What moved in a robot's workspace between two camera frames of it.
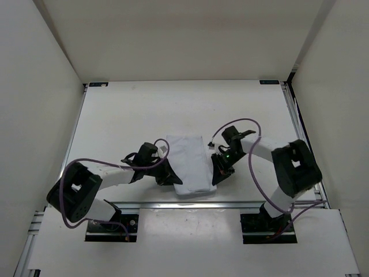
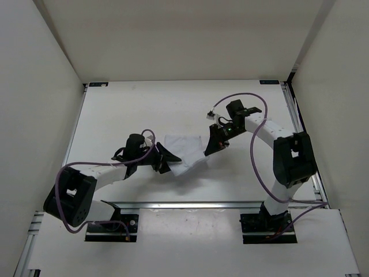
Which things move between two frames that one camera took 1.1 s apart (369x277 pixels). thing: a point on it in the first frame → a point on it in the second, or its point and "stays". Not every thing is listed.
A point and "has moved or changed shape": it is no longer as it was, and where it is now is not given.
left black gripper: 168,176 → 162,158
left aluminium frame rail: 66,152 stays
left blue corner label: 98,84 stays
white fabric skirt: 189,163 has moved or changed shape
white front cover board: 192,242 stays
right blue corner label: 268,82 stays
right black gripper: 220,172 → 216,142
